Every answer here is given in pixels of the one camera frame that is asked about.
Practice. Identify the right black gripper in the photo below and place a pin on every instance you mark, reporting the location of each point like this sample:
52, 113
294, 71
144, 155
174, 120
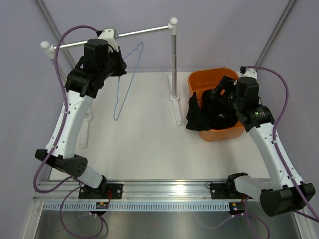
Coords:
227, 83

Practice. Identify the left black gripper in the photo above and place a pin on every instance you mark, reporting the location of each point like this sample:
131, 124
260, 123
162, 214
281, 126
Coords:
121, 65

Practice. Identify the blue wire hanger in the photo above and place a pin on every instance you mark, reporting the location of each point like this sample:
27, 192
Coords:
120, 104

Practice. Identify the black shorts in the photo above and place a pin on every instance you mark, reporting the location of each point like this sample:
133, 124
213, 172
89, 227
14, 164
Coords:
212, 114

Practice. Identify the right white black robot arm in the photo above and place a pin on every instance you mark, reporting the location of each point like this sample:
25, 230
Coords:
287, 191

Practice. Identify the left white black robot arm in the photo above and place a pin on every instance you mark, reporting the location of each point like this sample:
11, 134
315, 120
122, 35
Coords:
102, 59

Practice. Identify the orange plastic basket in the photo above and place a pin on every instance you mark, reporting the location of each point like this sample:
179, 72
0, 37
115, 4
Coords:
203, 80

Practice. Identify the silver white clothes rack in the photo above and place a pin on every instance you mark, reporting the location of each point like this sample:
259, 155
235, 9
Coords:
50, 51

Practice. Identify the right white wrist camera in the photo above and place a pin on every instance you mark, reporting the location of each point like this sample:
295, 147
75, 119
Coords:
248, 72

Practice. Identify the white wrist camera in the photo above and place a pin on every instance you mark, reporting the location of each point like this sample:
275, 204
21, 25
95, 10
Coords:
248, 72
110, 34

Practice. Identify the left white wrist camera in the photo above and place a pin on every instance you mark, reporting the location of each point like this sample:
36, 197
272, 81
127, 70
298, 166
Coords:
110, 34

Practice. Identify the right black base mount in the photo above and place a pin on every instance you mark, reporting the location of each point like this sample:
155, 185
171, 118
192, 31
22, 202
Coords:
224, 191

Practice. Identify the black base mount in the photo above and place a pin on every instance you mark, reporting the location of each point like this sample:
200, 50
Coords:
224, 191
106, 191

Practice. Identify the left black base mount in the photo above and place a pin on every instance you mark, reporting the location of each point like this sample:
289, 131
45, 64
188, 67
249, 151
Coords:
106, 191

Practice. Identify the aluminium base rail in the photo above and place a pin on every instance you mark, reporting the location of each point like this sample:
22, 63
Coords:
139, 190

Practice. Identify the white slotted cable duct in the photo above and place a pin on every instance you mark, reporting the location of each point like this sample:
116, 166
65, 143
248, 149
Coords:
122, 206

